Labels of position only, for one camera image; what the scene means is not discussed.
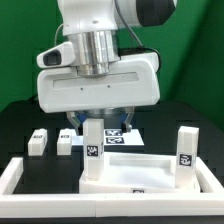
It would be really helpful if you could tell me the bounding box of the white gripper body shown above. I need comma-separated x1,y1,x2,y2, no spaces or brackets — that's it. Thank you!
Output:
37,53,160,113

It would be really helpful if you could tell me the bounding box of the white U-shaped fence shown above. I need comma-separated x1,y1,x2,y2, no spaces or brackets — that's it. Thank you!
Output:
0,157,224,218

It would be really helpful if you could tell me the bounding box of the grey camera cable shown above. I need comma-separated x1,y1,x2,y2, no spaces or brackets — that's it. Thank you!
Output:
54,23,65,48

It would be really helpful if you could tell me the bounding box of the white marker base plate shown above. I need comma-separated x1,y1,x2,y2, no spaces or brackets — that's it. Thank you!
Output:
71,129,144,146

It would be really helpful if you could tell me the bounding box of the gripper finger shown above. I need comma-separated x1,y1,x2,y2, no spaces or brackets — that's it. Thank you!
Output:
66,112,83,136
122,107,135,133

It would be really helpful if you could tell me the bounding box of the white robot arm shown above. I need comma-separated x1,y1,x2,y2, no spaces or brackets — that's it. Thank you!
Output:
37,0,177,135

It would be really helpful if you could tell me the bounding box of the white desk tabletop tray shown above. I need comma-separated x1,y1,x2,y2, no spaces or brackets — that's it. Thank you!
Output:
79,152,200,194

